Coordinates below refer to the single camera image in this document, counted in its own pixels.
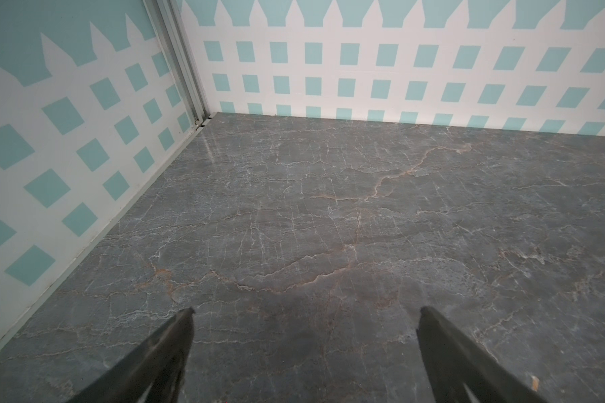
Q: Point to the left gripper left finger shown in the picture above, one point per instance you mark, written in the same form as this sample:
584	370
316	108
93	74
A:
155	369

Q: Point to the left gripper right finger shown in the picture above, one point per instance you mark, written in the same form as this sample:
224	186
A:
458	369

